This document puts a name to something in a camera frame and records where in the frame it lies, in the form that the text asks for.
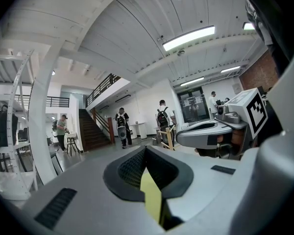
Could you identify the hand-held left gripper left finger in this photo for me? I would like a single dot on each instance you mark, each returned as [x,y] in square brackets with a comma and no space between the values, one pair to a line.
[88,195]

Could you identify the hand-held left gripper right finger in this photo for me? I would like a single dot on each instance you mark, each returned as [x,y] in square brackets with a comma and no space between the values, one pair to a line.
[205,180]

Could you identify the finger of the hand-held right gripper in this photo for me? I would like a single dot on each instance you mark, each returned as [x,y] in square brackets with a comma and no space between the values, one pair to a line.
[203,122]
[193,138]

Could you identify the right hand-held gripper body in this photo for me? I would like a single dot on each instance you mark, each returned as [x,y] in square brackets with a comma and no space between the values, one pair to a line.
[256,111]

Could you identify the person's right hand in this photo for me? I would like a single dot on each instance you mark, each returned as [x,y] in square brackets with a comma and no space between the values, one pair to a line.
[237,138]

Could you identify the dark glass door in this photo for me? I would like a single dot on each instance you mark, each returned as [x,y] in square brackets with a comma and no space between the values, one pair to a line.
[192,106]

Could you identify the wooden mug tree stand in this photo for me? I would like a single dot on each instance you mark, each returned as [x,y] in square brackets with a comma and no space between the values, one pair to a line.
[167,136]

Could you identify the long ceiling strip lamp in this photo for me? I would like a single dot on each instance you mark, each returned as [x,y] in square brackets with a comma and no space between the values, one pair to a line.
[248,26]
[230,69]
[188,38]
[191,81]

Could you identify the white table with black legs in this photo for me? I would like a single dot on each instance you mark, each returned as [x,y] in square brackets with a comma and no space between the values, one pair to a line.
[72,137]

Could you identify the dark wooden staircase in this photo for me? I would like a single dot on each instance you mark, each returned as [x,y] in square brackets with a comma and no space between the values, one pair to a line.
[93,131]

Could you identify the black balcony railing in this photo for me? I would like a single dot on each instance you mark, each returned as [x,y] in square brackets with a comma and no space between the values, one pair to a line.
[101,89]
[56,101]

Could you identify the person's black top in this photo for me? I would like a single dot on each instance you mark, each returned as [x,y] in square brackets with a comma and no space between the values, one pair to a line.
[267,8]

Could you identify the black hanging bag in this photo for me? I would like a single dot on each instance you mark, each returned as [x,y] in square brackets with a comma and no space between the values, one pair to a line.
[5,128]

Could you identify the white metal shelf rack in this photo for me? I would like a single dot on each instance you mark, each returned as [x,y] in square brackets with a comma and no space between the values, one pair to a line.
[17,111]

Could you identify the white wall box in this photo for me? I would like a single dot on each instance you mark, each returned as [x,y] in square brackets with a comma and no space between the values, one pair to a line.
[237,88]

